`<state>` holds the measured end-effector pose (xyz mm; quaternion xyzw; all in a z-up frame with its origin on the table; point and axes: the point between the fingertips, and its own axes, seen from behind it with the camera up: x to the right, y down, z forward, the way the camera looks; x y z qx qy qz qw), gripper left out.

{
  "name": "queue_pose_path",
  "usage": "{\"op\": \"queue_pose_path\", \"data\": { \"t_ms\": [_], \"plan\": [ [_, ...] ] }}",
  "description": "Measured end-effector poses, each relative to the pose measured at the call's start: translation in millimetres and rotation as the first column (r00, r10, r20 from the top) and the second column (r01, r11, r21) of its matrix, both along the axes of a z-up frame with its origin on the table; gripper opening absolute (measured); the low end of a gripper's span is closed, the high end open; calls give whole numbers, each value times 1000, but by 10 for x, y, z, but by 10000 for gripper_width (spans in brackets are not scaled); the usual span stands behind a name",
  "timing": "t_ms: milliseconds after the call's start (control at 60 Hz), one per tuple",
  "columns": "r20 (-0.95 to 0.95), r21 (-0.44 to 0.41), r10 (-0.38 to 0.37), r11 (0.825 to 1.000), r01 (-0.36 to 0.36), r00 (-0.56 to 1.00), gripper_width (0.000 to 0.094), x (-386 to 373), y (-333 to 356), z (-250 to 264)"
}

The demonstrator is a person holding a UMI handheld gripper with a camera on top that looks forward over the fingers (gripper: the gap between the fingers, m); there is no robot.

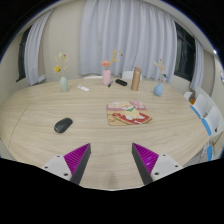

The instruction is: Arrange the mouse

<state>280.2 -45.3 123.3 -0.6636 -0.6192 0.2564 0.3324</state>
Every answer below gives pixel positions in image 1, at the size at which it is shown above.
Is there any pink vase with flowers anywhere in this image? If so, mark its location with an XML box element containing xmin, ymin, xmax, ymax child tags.
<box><xmin>101</xmin><ymin>49</ymin><xmax>121</xmax><ymax>86</ymax></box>

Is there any white left curtain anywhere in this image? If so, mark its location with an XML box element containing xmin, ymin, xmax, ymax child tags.
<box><xmin>24</xmin><ymin>10</ymin><xmax>52</xmax><ymax>86</ymax></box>

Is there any white blue chair near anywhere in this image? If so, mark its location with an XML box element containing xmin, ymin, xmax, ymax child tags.
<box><xmin>201</xmin><ymin>107</ymin><xmax>223</xmax><ymax>137</ymax></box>

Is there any tan cylindrical bottle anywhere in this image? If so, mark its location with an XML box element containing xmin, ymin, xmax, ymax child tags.
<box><xmin>131</xmin><ymin>67</ymin><xmax>141</xmax><ymax>91</ymax></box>

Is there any cartoon dog mouse pad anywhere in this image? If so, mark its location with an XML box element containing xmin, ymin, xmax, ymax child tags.
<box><xmin>106</xmin><ymin>101</ymin><xmax>152</xmax><ymax>126</ymax></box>

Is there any white remote control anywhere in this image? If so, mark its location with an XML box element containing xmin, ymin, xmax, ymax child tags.
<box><xmin>77</xmin><ymin>85</ymin><xmax>90</xmax><ymax>92</ymax></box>

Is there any black computer mouse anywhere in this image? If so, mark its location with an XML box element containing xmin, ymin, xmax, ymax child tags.
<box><xmin>54</xmin><ymin>118</ymin><xmax>73</xmax><ymax>133</ymax></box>

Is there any white right curtain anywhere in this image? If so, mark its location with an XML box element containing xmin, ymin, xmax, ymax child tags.
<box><xmin>190</xmin><ymin>40</ymin><xmax>204</xmax><ymax>90</ymax></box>

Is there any white chair behind table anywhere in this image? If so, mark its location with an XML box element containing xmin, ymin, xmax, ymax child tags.
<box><xmin>122</xmin><ymin>71</ymin><xmax>134</xmax><ymax>80</ymax></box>

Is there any white centre curtain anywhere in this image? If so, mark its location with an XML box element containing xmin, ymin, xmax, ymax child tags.
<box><xmin>79</xmin><ymin>0</ymin><xmax>177</xmax><ymax>80</ymax></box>

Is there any white blue chair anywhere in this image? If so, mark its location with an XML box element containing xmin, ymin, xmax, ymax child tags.
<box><xmin>191</xmin><ymin>94</ymin><xmax>208</xmax><ymax>118</ymax></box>
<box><xmin>201</xmin><ymin>107</ymin><xmax>223</xmax><ymax>137</ymax></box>

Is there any green vase with yellow flowers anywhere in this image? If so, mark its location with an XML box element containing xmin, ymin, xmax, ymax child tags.
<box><xmin>54</xmin><ymin>53</ymin><xmax>69</xmax><ymax>92</ymax></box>

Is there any black rectangular case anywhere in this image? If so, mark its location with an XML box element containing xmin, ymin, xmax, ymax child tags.
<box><xmin>115</xmin><ymin>79</ymin><xmax>127</xmax><ymax>86</ymax></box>

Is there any white curtain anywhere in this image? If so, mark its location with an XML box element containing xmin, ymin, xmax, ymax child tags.
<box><xmin>24</xmin><ymin>10</ymin><xmax>52</xmax><ymax>86</ymax></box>
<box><xmin>190</xmin><ymin>40</ymin><xmax>204</xmax><ymax>90</ymax></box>
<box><xmin>79</xmin><ymin>0</ymin><xmax>177</xmax><ymax>80</ymax></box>

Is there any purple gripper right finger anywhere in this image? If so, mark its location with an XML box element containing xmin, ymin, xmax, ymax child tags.
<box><xmin>132</xmin><ymin>143</ymin><xmax>182</xmax><ymax>185</ymax></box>

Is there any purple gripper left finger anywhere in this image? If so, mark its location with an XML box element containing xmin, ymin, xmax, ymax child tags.
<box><xmin>42</xmin><ymin>143</ymin><xmax>91</xmax><ymax>185</ymax></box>

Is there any white blue chair far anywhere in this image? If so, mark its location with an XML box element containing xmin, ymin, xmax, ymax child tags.
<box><xmin>191</xmin><ymin>94</ymin><xmax>208</xmax><ymax>118</ymax></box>

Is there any blue vase with flowers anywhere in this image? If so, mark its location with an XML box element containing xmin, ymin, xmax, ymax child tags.
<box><xmin>154</xmin><ymin>61</ymin><xmax>167</xmax><ymax>96</ymax></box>

